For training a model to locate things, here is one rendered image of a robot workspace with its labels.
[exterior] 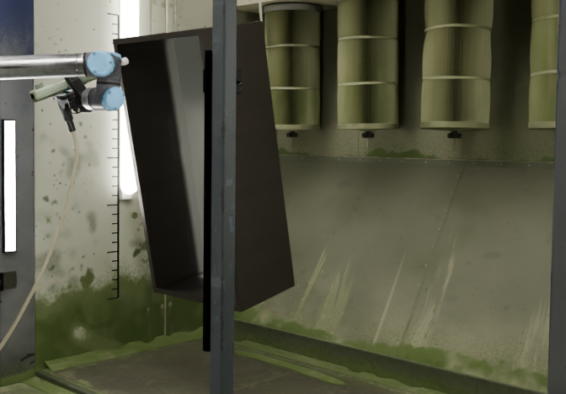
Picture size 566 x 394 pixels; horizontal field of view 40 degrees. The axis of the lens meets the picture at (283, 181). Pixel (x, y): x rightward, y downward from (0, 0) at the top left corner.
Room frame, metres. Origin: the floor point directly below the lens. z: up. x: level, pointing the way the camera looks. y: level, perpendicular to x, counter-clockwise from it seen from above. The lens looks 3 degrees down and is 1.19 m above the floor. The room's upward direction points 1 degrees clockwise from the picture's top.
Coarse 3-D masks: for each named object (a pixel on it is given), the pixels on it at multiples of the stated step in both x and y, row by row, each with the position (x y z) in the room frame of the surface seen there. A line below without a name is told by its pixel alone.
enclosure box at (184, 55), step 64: (128, 64) 3.61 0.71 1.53; (192, 64) 3.75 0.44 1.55; (256, 64) 3.37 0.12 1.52; (128, 128) 3.60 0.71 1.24; (192, 128) 3.84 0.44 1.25; (256, 128) 3.38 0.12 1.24; (192, 192) 3.90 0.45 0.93; (256, 192) 3.38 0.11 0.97; (192, 256) 3.91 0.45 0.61; (256, 256) 3.39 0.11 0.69
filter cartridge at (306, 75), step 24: (264, 24) 4.66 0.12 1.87; (288, 24) 4.54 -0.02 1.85; (312, 24) 4.56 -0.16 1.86; (288, 48) 4.54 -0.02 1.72; (312, 48) 4.57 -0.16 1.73; (288, 72) 4.55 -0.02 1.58; (312, 72) 4.57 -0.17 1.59; (288, 96) 4.55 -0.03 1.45; (312, 96) 4.57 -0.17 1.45; (288, 120) 4.53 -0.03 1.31; (312, 120) 4.58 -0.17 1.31
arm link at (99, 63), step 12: (0, 60) 2.85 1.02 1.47; (12, 60) 2.85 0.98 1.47; (24, 60) 2.85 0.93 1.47; (36, 60) 2.85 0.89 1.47; (48, 60) 2.85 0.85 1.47; (60, 60) 2.85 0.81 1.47; (72, 60) 2.85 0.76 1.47; (84, 60) 2.85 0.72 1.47; (96, 60) 2.84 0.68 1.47; (108, 60) 2.85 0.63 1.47; (0, 72) 2.84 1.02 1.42; (12, 72) 2.85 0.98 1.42; (24, 72) 2.85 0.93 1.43; (36, 72) 2.85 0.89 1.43; (48, 72) 2.86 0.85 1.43; (60, 72) 2.86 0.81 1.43; (72, 72) 2.86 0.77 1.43; (84, 72) 2.86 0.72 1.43; (96, 72) 2.84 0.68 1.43; (108, 72) 2.86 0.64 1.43
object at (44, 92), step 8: (64, 80) 3.22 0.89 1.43; (88, 80) 3.30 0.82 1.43; (40, 88) 3.14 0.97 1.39; (48, 88) 3.16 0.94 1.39; (56, 88) 3.18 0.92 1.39; (64, 88) 3.21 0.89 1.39; (40, 96) 3.13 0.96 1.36; (48, 96) 3.16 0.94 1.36; (64, 112) 3.22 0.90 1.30; (64, 120) 3.25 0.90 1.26; (72, 120) 3.26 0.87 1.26; (72, 128) 3.25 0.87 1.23
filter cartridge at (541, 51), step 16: (544, 0) 3.43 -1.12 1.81; (544, 16) 3.43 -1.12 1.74; (544, 32) 3.43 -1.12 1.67; (544, 48) 3.43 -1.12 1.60; (544, 64) 3.43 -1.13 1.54; (544, 80) 3.42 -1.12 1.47; (544, 96) 3.42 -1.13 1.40; (544, 112) 3.42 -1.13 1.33; (528, 128) 3.54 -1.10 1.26; (544, 128) 3.43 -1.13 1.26
